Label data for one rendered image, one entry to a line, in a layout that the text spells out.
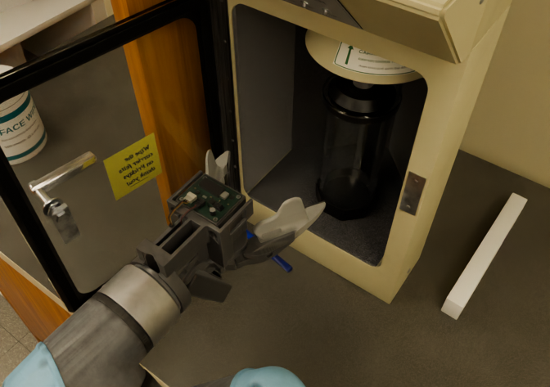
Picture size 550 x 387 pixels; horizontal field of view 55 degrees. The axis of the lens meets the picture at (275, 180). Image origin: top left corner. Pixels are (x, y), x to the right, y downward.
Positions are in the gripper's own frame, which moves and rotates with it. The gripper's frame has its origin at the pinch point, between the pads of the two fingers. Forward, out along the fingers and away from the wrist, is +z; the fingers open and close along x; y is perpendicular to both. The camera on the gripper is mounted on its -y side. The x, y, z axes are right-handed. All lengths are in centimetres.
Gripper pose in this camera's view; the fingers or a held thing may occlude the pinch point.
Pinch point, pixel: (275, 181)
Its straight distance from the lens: 64.7
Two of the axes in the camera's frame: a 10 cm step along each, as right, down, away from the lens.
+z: 5.9, -6.0, 5.4
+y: 0.0, -6.7, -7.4
